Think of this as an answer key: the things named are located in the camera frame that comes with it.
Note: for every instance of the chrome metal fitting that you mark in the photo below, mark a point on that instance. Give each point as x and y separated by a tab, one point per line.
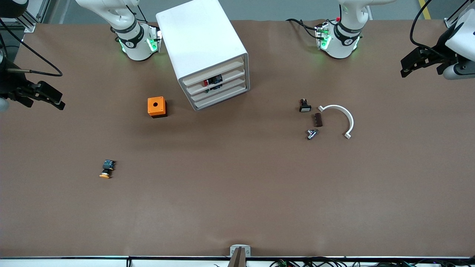
311	134

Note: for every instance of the orange box with hole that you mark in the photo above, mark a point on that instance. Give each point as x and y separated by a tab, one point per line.
156	106

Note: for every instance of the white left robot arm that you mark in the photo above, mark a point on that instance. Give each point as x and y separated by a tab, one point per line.
341	44

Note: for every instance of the white curved bracket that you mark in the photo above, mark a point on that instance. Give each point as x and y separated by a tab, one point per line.
350	118

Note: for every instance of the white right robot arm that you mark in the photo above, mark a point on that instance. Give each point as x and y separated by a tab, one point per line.
137	48

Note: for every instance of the white table edge rail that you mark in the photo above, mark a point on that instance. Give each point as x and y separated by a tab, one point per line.
74	261

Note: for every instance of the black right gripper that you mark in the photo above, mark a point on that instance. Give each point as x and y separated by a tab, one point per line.
8	82

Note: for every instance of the red push button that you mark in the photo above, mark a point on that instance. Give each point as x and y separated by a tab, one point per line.
213	81

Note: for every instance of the black switch white cap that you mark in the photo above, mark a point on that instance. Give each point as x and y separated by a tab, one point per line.
305	106

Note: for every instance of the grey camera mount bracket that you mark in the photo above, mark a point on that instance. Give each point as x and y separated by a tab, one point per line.
240	252

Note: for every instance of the yellow push button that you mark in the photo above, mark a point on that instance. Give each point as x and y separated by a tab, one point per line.
107	170

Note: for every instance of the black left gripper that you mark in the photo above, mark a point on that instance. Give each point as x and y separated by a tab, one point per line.
440	55

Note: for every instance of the brown ribbed block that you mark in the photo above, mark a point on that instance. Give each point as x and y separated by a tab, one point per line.
318	119

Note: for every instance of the aluminium frame strut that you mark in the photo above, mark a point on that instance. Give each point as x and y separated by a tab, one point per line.
29	23
451	20

